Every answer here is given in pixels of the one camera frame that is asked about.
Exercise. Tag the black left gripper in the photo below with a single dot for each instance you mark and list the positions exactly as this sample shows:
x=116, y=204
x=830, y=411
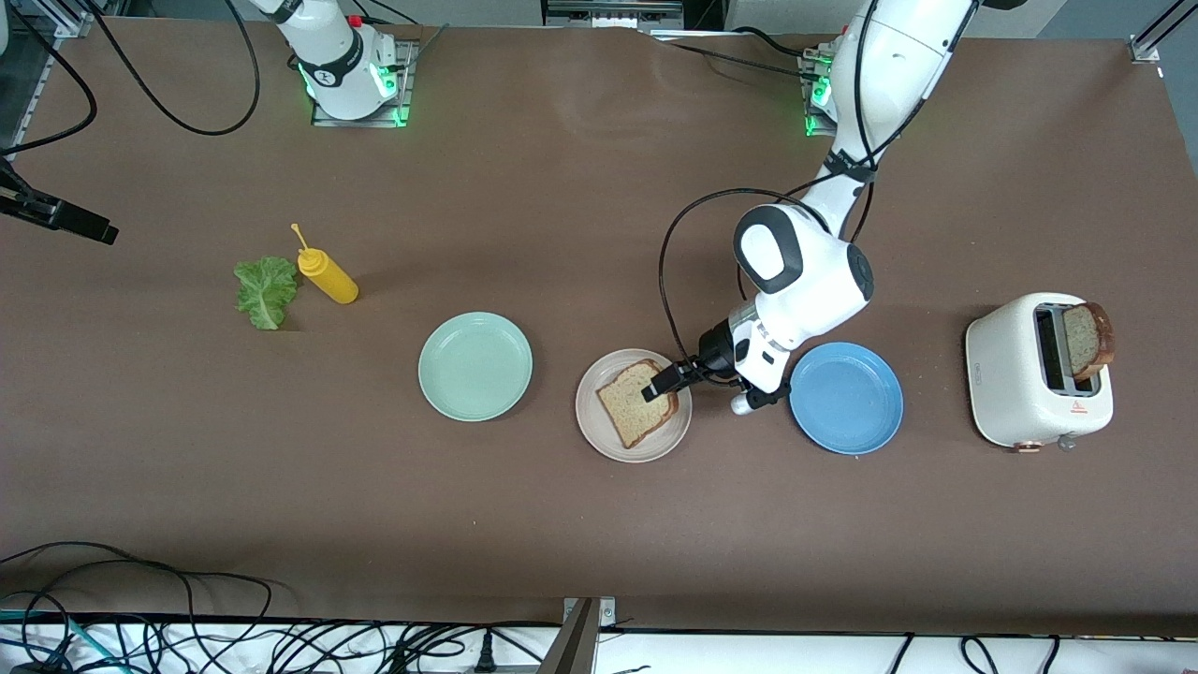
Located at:
x=716, y=357

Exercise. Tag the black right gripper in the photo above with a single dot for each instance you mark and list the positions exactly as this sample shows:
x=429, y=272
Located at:
x=80, y=214

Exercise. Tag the brown bread slice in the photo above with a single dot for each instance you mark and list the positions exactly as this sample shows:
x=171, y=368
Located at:
x=636, y=412
x=1086, y=342

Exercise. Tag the beige plate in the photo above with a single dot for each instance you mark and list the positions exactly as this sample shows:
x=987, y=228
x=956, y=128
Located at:
x=655, y=447

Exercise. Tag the green lettuce leaf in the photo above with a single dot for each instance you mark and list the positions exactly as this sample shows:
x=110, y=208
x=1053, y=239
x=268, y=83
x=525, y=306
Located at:
x=267, y=292

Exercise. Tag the yellow squeeze bottle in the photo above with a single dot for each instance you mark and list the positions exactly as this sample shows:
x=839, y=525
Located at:
x=329, y=276

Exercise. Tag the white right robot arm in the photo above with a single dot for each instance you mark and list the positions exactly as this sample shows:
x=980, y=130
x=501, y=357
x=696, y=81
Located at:
x=332, y=56

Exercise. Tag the blue plate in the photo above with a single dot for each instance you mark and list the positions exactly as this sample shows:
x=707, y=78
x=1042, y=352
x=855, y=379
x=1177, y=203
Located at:
x=846, y=399

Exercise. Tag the mint green plate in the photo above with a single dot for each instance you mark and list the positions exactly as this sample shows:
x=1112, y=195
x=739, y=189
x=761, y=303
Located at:
x=475, y=367

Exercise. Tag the white toaster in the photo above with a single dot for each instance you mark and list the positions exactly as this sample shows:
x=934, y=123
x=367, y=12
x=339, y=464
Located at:
x=1006, y=374

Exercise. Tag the black power plug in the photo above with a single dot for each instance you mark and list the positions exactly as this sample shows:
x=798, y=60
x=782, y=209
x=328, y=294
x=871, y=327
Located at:
x=485, y=655

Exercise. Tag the aluminium frame rail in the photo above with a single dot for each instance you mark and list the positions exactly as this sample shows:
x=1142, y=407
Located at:
x=70, y=19

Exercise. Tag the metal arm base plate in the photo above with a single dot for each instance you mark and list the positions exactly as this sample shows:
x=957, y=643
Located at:
x=408, y=89
x=819, y=134

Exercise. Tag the metal table edge bracket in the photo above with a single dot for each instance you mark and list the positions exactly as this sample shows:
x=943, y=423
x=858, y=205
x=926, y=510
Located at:
x=580, y=646

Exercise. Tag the aluminium frame block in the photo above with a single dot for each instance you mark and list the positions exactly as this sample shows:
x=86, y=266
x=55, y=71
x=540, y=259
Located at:
x=613, y=14

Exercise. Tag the metal corner bracket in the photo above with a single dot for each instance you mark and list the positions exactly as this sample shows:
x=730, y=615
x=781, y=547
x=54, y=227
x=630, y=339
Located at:
x=1144, y=49

